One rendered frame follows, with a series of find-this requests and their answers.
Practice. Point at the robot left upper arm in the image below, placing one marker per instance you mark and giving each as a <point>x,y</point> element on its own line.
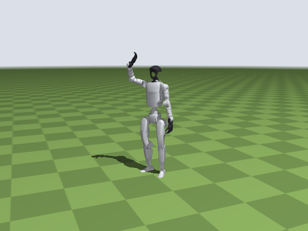
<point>165,88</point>

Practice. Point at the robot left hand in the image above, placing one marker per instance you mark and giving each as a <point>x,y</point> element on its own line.
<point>170,126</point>

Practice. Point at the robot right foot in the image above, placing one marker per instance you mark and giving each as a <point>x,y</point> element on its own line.
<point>147,169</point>

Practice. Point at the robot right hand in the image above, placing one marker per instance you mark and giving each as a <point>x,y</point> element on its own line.
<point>133,60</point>

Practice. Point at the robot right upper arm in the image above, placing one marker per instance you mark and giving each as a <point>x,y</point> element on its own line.
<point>138,81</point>

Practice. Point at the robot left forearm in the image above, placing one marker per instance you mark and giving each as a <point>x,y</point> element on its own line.
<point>169,112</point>

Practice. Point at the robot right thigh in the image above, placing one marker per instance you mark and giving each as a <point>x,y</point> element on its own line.
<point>145,132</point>

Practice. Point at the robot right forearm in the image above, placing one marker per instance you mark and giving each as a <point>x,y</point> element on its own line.
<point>130,71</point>

